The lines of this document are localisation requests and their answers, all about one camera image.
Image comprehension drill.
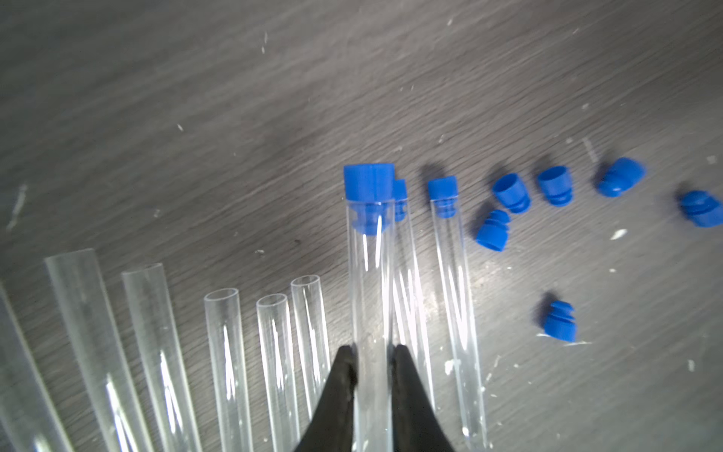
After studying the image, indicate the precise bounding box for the test tube with blue stopper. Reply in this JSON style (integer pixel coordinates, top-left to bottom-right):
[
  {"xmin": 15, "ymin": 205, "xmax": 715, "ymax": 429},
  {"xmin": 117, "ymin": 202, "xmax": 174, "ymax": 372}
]
[
  {"xmin": 256, "ymin": 294, "xmax": 300, "ymax": 451},
  {"xmin": 203, "ymin": 288, "xmax": 253, "ymax": 451},
  {"xmin": 343, "ymin": 163, "xmax": 397, "ymax": 452},
  {"xmin": 290, "ymin": 275, "xmax": 331, "ymax": 419},
  {"xmin": 430, "ymin": 200, "xmax": 488, "ymax": 451},
  {"xmin": 122, "ymin": 263, "xmax": 201, "ymax": 451}
]

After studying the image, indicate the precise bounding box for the blue stopper removed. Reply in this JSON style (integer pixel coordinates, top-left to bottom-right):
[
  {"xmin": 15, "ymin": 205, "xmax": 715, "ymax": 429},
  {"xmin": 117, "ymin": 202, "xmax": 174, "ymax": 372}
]
[
  {"xmin": 476, "ymin": 210, "xmax": 510, "ymax": 252},
  {"xmin": 538, "ymin": 166, "xmax": 574, "ymax": 207},
  {"xmin": 344, "ymin": 163, "xmax": 395, "ymax": 237},
  {"xmin": 493, "ymin": 173, "xmax": 531, "ymax": 215},
  {"xmin": 543, "ymin": 301, "xmax": 577, "ymax": 343},
  {"xmin": 679, "ymin": 190, "xmax": 722, "ymax": 228}
]

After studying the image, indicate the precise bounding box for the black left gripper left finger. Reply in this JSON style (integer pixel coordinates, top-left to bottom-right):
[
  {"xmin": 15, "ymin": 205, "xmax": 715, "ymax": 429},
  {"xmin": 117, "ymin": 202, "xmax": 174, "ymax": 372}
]
[{"xmin": 295, "ymin": 346, "xmax": 358, "ymax": 452}]

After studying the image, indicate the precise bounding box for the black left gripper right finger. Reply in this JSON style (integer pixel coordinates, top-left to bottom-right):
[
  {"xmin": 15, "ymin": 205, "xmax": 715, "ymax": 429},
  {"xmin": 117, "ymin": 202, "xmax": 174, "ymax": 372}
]
[{"xmin": 392, "ymin": 345, "xmax": 454, "ymax": 452}]

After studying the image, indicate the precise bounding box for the blue stopper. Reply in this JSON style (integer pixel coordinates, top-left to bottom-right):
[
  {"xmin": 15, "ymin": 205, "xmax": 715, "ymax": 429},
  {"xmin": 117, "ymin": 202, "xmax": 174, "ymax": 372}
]
[
  {"xmin": 427, "ymin": 176, "xmax": 459, "ymax": 220},
  {"xmin": 597, "ymin": 157, "xmax": 647, "ymax": 198}
]

